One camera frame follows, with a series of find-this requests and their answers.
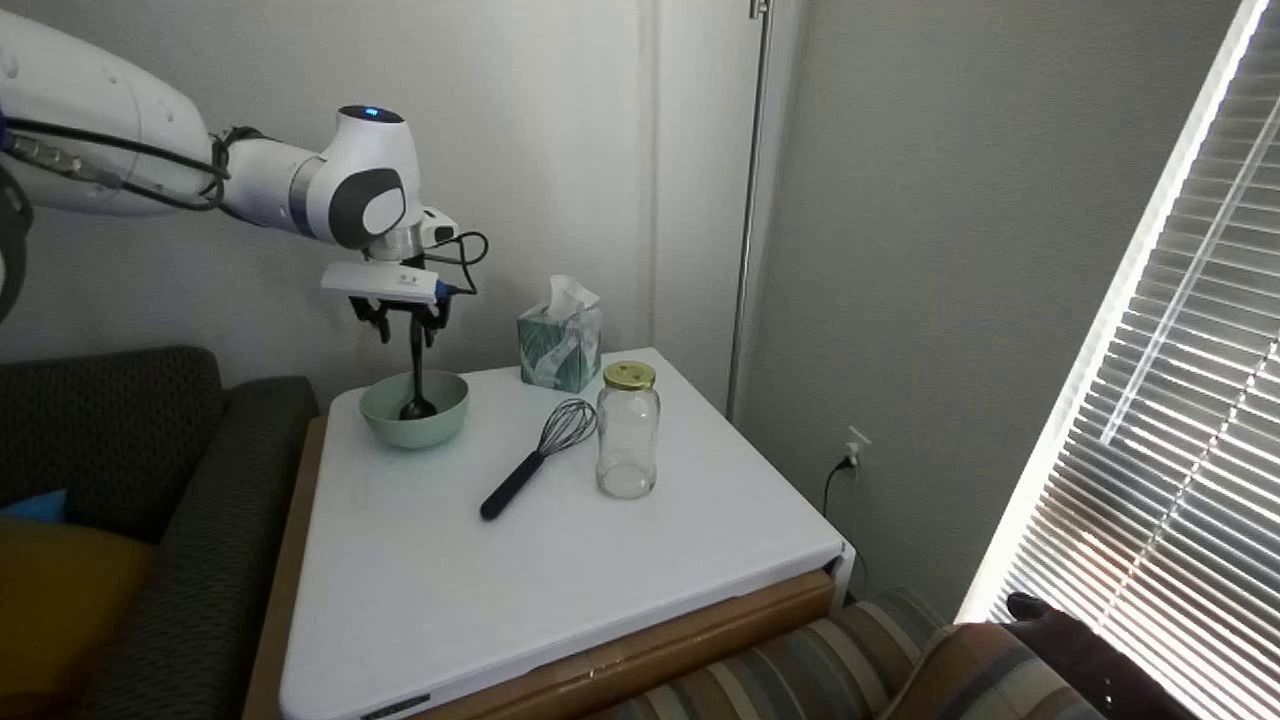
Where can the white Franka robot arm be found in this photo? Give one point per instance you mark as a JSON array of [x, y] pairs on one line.
[[107, 120]]

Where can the clear glass jar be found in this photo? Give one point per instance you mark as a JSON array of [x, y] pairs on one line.
[[624, 444]]

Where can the striped sofa cushion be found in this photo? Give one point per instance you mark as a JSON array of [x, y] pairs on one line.
[[981, 674]]

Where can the dark brown fuzzy object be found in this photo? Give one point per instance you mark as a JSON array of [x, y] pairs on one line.
[[1103, 666]]

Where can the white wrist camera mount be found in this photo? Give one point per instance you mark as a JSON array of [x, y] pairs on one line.
[[383, 280]]

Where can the blue cushion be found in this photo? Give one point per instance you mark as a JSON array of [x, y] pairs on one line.
[[34, 510]]

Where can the teal patterned tissue box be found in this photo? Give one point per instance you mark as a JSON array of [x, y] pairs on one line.
[[561, 352]]

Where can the white tissue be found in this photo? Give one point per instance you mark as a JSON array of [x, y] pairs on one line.
[[568, 297]]

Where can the white window blind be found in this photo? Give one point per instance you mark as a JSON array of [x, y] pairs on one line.
[[1174, 425]]

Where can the gold metal jar lid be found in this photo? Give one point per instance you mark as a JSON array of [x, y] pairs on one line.
[[629, 373]]

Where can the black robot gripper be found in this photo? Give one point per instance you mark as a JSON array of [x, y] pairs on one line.
[[402, 309]]

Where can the dark grey sofa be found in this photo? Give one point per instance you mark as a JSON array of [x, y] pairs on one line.
[[201, 534]]

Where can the light green bowl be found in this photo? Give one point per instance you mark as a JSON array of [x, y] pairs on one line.
[[412, 428]]

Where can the yellow cushion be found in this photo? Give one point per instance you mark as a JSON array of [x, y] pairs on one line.
[[63, 603]]

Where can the grey vertical wall conduit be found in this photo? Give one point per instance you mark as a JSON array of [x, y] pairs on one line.
[[744, 203]]

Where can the striped fabric sofa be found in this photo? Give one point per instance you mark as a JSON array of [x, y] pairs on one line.
[[774, 674]]

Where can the white wall outlet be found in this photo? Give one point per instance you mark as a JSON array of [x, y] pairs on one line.
[[852, 444]]

